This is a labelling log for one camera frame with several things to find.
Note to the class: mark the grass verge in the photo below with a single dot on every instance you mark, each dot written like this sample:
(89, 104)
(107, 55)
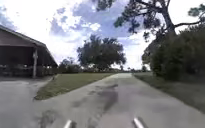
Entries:
(186, 91)

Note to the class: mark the grass lawn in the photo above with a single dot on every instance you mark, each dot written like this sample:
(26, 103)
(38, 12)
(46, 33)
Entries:
(66, 83)

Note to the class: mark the grey concrete path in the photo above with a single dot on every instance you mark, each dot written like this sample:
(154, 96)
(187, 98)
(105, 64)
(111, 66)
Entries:
(123, 100)

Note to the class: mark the robot's own part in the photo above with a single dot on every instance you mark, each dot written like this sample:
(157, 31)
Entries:
(67, 124)
(138, 123)

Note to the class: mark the distant low trees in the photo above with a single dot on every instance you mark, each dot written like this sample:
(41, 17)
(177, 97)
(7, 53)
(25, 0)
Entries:
(68, 66)

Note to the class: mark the dense dark green bushes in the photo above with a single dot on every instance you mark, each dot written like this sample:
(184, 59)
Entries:
(186, 55)

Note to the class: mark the brown open-sided shelter building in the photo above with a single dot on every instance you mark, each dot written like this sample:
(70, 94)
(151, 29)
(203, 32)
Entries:
(13, 50)

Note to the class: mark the large dark round tree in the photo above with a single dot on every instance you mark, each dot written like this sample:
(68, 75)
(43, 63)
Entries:
(101, 53)

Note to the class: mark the tall pine tree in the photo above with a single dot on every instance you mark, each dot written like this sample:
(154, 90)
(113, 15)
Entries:
(163, 16)

